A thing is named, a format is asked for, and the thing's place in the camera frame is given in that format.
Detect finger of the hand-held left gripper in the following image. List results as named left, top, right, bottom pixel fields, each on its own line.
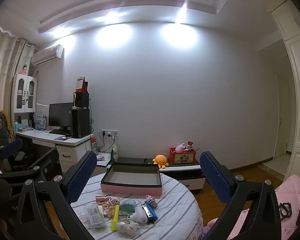
left=0, top=149, right=60, bottom=182
left=0, top=138, right=24, bottom=173

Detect yellow blue snack bag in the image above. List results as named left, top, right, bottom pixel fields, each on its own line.
left=111, top=144, right=119, bottom=162

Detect beige curtain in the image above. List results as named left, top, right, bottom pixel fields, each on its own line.
left=0, top=25, right=25, bottom=150

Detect black folding frame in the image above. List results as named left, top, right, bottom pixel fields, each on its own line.
left=279, top=201, right=293, bottom=218

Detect rose gold metal bottle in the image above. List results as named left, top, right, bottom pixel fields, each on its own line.
left=95, top=194, right=110, bottom=204

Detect pale pink quilt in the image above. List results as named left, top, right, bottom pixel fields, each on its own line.
left=202, top=174, right=300, bottom=240

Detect black computer monitor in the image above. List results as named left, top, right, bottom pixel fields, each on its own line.
left=48, top=102, right=74, bottom=130

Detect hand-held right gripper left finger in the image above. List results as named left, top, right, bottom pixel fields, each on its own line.
left=14, top=151, right=98, bottom=240

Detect red storage crate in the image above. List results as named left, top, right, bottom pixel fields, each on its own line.
left=169, top=147, right=197, bottom=165

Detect white low cabinet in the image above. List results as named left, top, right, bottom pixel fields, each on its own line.
left=96, top=154, right=113, bottom=173

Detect white glass-door cabinet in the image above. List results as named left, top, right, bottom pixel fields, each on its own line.
left=11, top=74, right=38, bottom=114

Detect black computer tower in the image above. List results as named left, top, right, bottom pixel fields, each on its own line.
left=70, top=109, right=91, bottom=139

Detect silver ball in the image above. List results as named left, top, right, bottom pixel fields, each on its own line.
left=130, top=206, right=148, bottom=225

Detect black speaker box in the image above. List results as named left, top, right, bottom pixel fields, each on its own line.
left=74, top=92, right=90, bottom=110

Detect white plush rabbit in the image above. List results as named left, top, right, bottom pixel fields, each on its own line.
left=116, top=220, right=139, bottom=237

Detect small pink pig figure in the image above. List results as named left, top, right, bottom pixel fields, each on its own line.
left=145, top=194, right=157, bottom=207

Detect pink box with black rim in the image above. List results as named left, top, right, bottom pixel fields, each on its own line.
left=100, top=162, right=163, bottom=197

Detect white air conditioner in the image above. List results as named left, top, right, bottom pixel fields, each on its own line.
left=31, top=44, right=65, bottom=67

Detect round table with striped cloth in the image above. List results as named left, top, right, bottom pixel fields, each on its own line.
left=70, top=172, right=203, bottom=240

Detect glass jar with teal contents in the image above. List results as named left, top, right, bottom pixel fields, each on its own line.
left=120, top=199, right=138, bottom=215

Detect clear plastic case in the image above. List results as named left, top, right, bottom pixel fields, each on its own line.
left=84, top=205, right=108, bottom=229

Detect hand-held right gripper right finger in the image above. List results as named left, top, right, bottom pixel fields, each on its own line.
left=199, top=151, right=282, bottom=240

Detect white desk with drawers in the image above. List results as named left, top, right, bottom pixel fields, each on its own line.
left=15, top=129, right=94, bottom=174

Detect blue and white box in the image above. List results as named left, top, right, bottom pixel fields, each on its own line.
left=35, top=115, right=47, bottom=130

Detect red desk calendar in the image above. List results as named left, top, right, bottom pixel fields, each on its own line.
left=75, top=76, right=89, bottom=93

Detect blue and black rectangular case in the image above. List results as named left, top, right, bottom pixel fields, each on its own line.
left=141, top=200, right=158, bottom=224

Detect yellow black printed cloth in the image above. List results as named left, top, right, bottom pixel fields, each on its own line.
left=0, top=111, right=15, bottom=142

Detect black office chair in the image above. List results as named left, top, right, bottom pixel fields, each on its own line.
left=0, top=111, right=30, bottom=172

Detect white room door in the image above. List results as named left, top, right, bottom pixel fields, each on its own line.
left=274, top=75, right=290, bottom=158

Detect orange octopus plush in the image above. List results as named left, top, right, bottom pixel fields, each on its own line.
left=153, top=154, right=168, bottom=169

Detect black power cables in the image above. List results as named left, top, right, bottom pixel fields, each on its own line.
left=99, top=132, right=116, bottom=153

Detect black and white TV cabinet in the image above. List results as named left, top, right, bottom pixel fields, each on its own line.
left=112, top=157, right=206, bottom=191

